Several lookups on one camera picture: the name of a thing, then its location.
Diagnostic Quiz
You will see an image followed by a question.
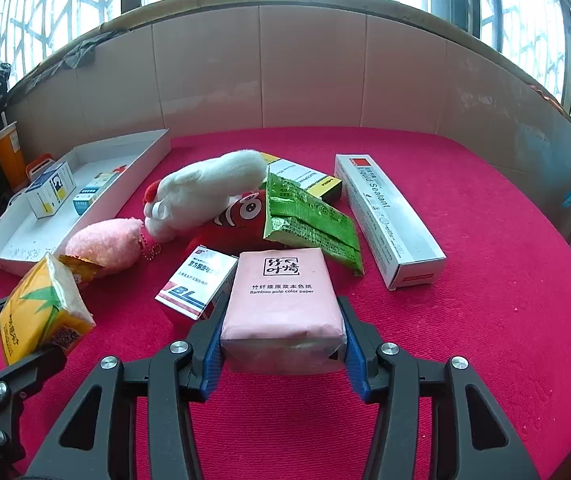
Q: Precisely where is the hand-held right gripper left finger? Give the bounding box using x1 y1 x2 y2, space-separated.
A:
25 296 232 480

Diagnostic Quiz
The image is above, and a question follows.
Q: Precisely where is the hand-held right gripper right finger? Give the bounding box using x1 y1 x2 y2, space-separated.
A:
336 296 541 480

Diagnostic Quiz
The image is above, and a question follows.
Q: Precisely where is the yellow tissue pack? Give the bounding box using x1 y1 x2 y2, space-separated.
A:
0 255 97 366

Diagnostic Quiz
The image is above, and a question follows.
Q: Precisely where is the white red blue medicine box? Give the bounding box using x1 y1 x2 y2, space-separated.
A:
155 245 240 321

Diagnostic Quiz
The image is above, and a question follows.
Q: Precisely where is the white cardboard tray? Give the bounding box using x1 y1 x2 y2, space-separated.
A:
0 128 172 277

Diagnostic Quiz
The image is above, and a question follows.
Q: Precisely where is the pink tissue pack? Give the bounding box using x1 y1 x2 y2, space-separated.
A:
220 247 349 375

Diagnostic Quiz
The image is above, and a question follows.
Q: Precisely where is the pink plush toy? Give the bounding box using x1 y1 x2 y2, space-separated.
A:
65 217 163 275

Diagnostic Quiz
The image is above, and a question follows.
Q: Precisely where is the red pepper plush toy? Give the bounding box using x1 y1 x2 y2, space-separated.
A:
185 190 272 261

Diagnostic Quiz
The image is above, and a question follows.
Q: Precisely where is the long white sealant box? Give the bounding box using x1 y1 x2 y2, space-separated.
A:
334 154 447 291

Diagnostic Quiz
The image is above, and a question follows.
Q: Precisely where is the green snack packet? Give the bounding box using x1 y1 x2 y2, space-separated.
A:
264 172 365 276

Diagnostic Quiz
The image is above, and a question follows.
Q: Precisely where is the white plush toy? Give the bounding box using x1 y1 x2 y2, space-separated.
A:
142 149 269 242

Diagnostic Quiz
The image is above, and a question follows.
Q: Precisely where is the yellow black box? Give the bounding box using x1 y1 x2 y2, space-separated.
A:
260 152 343 206

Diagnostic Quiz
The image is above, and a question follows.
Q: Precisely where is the magenta table cloth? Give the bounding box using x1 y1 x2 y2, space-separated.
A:
0 126 571 480

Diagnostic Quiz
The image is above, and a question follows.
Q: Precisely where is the small blue white medicine box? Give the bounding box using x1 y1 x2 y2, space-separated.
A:
72 164 130 217

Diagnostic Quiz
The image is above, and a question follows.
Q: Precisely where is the white orange power bank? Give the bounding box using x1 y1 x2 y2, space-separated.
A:
24 154 57 181

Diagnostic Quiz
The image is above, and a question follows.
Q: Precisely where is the orange drink cup with straw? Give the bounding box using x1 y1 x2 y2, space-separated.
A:
0 112 28 193

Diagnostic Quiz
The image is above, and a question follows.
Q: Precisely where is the grey cloth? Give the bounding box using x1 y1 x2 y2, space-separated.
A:
25 30 131 91

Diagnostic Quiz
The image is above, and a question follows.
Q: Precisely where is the brown cardboard barrier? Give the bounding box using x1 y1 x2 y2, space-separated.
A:
5 0 571 246

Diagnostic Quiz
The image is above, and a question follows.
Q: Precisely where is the orange cloth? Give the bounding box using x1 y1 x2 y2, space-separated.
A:
528 84 561 106

